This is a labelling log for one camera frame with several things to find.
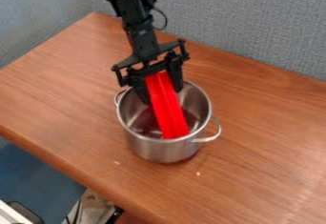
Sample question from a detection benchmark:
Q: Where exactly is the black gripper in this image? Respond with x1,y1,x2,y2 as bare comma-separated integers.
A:
111,18,190,105

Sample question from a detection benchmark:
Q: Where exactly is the stainless steel pot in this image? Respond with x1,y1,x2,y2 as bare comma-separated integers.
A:
115,81,223,163

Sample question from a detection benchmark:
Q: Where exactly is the red rectangular block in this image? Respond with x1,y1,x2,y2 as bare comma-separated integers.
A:
146,71,190,139

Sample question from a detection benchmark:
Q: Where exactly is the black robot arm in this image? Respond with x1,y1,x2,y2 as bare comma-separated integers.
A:
106,0,190,104

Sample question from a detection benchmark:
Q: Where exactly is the white object at corner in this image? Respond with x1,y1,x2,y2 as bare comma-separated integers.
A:
0,200,28,224

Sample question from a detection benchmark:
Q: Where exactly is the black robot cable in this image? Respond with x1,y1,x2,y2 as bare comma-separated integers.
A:
150,6,170,31

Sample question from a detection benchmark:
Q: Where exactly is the black table leg frame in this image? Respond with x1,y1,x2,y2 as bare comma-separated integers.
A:
63,200,123,224

